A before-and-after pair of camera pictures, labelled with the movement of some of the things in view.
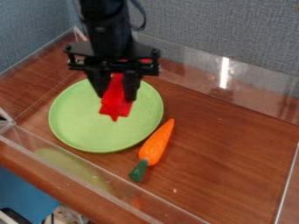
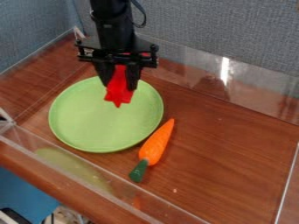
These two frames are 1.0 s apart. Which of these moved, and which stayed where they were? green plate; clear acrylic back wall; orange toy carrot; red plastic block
Moved: red plastic block
Stayed: clear acrylic back wall; orange toy carrot; green plate
